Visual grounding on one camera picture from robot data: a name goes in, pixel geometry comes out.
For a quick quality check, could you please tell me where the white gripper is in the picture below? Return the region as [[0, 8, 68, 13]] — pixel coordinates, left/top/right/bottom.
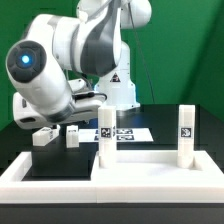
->
[[13, 79, 107, 129]]

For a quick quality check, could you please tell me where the white desk top panel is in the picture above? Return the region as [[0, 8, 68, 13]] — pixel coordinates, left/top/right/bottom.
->
[[91, 150, 224, 203]]

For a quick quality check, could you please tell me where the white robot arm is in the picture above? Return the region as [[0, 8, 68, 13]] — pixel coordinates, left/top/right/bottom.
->
[[6, 0, 152, 129]]

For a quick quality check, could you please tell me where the white marker tag sheet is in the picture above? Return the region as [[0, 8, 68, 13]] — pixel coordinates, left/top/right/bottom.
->
[[79, 128, 153, 143]]

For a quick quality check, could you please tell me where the white U-shaped frame fixture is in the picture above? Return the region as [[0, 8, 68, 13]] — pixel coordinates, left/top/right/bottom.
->
[[0, 152, 100, 204]]

